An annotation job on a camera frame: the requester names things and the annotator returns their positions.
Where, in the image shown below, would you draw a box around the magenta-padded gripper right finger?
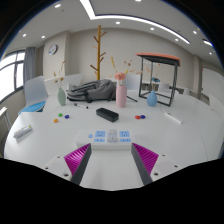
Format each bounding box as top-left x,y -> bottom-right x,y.
130,142 -> 183,186

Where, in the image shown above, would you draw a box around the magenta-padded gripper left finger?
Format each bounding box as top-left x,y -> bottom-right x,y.
42,143 -> 93,186

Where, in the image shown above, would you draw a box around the white translucent charger block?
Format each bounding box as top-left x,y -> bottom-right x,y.
106,129 -> 120,144

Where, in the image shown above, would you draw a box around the white power strip blue sockets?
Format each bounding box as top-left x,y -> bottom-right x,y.
75,128 -> 136,151

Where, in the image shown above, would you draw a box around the plain white remote control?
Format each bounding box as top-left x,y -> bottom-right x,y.
163,112 -> 183,125

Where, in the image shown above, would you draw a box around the black and white marker pen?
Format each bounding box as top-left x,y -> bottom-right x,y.
73,102 -> 90,110

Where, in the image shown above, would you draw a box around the black rectangular case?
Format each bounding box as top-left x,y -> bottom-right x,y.
95,107 -> 120,123

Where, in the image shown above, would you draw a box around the blue vase with dried flowers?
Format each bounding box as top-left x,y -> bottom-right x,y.
143,63 -> 162,108

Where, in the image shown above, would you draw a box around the green vase with dried flowers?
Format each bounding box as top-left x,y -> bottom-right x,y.
52,59 -> 68,107

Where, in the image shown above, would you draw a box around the white remote control with buttons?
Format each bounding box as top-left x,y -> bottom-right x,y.
13,124 -> 33,139

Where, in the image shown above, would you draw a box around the pink vase with flowers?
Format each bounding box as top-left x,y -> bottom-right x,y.
109,55 -> 144,109

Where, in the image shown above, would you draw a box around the grey backpack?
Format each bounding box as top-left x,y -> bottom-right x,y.
66,78 -> 118,104

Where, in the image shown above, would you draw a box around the white chair with blue cushion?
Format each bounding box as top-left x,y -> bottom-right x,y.
18,75 -> 49,116

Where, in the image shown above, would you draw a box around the wooden coat rack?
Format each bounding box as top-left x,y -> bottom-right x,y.
89,24 -> 108,81

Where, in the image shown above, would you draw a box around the window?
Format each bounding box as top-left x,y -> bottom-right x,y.
0,49 -> 26,103

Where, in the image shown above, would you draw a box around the grey curtain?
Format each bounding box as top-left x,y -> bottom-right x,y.
23,46 -> 37,84

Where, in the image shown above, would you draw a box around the recessed ceiling spotlights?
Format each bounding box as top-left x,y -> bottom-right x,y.
20,0 -> 214,48

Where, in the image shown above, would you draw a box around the long ceiling light strip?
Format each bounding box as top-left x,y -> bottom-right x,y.
79,0 -> 191,45

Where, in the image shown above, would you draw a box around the black frame stand orange top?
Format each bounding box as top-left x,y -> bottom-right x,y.
135,52 -> 181,108

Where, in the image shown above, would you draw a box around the white wall board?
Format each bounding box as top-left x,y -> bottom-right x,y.
201,68 -> 224,98

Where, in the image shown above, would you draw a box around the round wall clock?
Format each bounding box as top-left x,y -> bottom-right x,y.
47,44 -> 59,56

